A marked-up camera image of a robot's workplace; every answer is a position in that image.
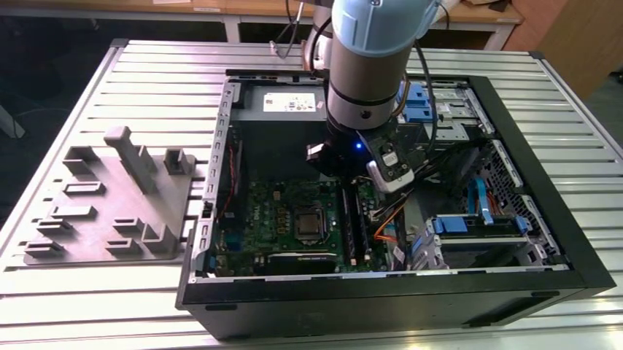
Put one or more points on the silver CPU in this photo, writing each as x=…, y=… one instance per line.
x=309, y=224

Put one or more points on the grey metal drive cage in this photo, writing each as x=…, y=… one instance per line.
x=458, y=124

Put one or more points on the CPU socket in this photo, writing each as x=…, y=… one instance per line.
x=307, y=209

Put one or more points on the grey metal disk bay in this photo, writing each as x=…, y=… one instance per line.
x=433, y=251

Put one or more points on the hard disk in blue carrier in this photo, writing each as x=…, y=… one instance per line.
x=450, y=226

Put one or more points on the wooden desk white frame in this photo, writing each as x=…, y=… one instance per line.
x=477, y=11

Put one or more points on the blue drive carrier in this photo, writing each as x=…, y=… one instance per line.
x=418, y=105

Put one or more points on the brown wooden cabinet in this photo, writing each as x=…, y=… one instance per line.
x=585, y=43

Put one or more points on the black PC case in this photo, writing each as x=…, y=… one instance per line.
x=390, y=302

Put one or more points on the black graphics card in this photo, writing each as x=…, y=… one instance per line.
x=302, y=262

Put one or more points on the black case fan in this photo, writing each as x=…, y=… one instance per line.
x=241, y=204

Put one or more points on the grey power supply unit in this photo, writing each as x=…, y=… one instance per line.
x=278, y=146

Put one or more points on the green motherboard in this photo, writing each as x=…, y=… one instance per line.
x=267, y=204

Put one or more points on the grey parts rack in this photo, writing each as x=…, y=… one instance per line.
x=122, y=197

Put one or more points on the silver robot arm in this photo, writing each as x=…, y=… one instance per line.
x=365, y=73

